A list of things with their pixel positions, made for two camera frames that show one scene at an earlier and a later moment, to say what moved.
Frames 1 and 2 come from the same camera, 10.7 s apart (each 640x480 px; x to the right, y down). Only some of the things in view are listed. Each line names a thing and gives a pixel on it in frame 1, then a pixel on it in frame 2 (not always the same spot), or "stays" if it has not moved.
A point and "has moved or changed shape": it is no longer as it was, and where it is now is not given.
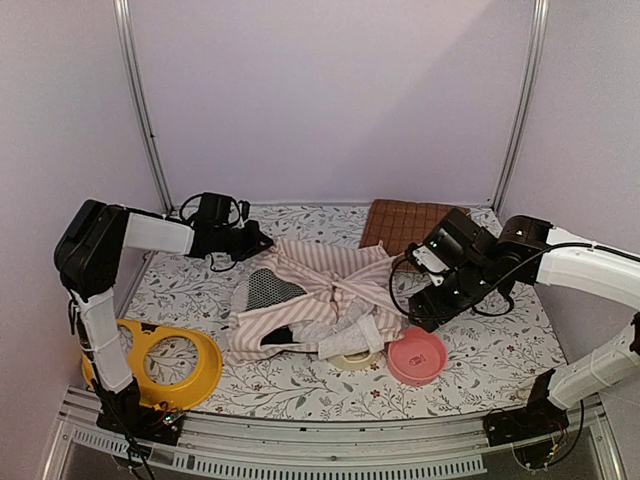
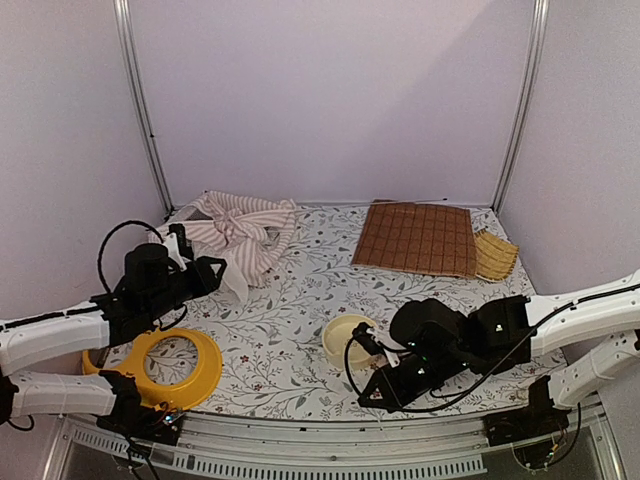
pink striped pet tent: (332, 301) has moved or changed shape
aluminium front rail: (319, 445) stays
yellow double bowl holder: (200, 385) stays
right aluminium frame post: (538, 32) stays
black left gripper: (256, 242) → (203, 275)
